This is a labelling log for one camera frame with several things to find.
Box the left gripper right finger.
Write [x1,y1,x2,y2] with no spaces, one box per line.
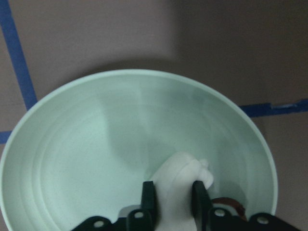
[192,180,212,228]

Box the white steamed bun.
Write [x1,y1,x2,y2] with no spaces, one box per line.
[151,152,214,231]

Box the light green plate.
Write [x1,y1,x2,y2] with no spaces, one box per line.
[0,69,278,231]

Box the brown steamed bun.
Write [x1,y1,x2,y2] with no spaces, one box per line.
[211,197,247,221]

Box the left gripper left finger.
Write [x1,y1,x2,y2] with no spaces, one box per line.
[141,181,156,223]

